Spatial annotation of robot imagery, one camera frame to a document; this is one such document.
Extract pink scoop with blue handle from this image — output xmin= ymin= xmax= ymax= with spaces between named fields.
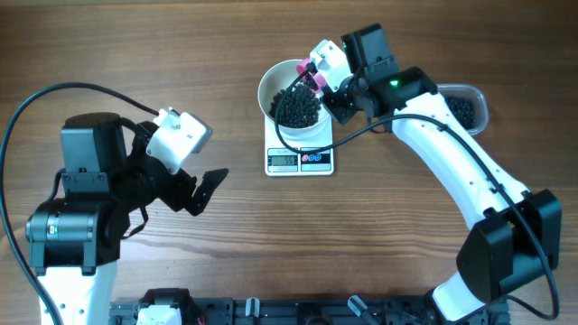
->
xmin=296 ymin=59 xmax=327 ymax=94

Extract black beans in container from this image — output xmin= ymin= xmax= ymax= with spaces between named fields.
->
xmin=445 ymin=96 xmax=475 ymax=130

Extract white digital kitchen scale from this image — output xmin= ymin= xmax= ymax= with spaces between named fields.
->
xmin=265 ymin=112 xmax=335 ymax=177

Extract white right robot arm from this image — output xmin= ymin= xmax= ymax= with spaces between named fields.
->
xmin=309 ymin=24 xmax=562 ymax=324

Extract white bowl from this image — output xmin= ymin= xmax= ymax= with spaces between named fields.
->
xmin=257 ymin=60 xmax=331 ymax=139

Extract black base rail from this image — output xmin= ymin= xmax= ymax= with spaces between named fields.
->
xmin=107 ymin=288 xmax=511 ymax=325

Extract black beans in bowl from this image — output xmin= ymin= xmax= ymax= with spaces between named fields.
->
xmin=278 ymin=83 xmax=321 ymax=129

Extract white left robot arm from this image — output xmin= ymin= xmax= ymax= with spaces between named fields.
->
xmin=26 ymin=109 xmax=228 ymax=324

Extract clear plastic container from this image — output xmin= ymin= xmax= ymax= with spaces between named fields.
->
xmin=438 ymin=84 xmax=489 ymax=135

